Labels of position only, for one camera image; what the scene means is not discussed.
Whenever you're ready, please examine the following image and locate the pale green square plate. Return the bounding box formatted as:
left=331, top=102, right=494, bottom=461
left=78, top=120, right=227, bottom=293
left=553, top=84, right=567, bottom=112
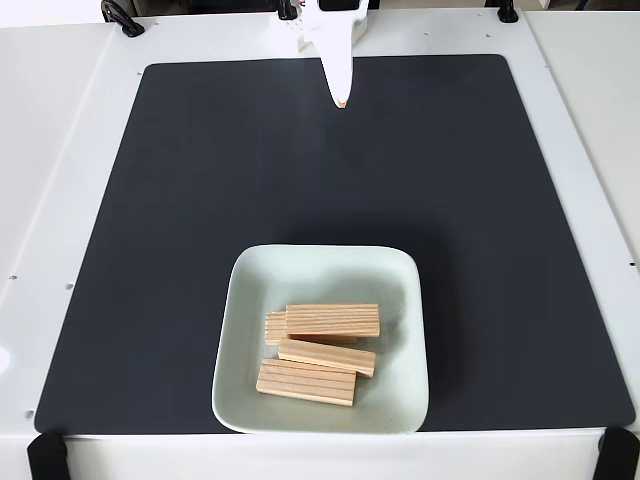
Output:
left=211, top=243, right=431, bottom=435

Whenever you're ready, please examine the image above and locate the grooved wooden block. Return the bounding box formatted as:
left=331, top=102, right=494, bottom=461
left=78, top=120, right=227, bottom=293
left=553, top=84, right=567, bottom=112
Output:
left=277, top=338, right=377, bottom=379
left=284, top=303, right=382, bottom=339
left=255, top=357, right=358, bottom=409
left=264, top=309, right=359, bottom=347

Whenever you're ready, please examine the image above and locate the black table mat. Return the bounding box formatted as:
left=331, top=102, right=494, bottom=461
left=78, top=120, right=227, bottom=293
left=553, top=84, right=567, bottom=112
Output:
left=33, top=53, right=636, bottom=435

